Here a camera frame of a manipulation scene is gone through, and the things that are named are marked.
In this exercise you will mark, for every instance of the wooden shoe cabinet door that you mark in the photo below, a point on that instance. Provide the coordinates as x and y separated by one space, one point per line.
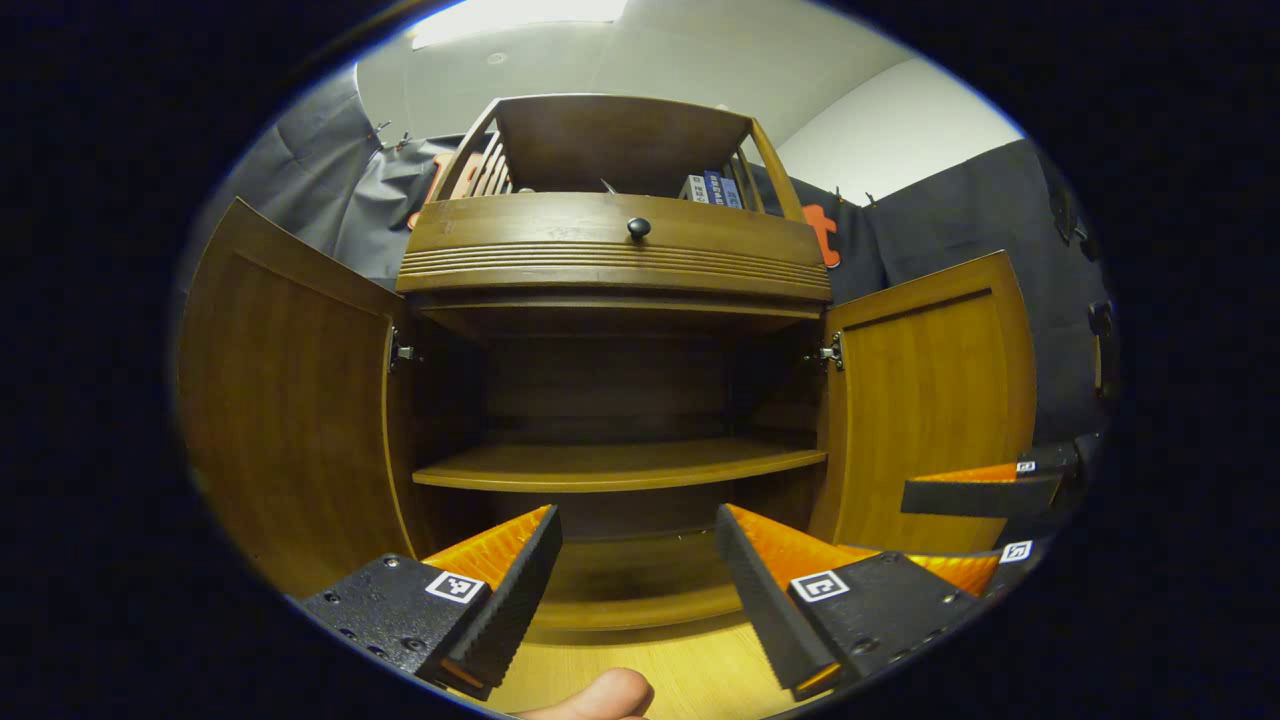
290 400
930 400

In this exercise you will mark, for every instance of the light blue shelf book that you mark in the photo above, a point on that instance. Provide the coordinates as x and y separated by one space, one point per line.
732 193

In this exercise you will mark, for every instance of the ceiling light panel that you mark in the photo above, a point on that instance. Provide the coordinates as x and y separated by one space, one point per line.
520 20

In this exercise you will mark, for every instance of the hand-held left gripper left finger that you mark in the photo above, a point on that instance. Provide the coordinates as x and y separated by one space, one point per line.
510 610

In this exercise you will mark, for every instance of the black backdrop cloth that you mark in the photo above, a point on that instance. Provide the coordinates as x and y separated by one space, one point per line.
950 210

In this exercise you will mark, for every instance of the dark blue shelf book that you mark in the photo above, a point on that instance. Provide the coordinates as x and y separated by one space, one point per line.
713 188

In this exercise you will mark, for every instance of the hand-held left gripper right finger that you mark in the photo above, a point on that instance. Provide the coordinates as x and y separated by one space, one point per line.
765 610

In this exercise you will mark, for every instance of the metal door hinge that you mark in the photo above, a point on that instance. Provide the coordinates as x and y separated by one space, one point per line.
402 352
830 352

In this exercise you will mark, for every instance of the wooden inner shelf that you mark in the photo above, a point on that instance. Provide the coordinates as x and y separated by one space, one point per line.
620 465

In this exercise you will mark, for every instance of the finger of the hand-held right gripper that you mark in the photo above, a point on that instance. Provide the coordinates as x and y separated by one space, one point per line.
980 497
960 572

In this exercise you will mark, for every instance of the wooden cabinet drawer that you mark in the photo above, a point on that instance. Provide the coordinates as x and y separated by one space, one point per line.
520 240

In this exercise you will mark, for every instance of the black drawer knob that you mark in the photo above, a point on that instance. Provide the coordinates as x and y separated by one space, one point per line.
639 228

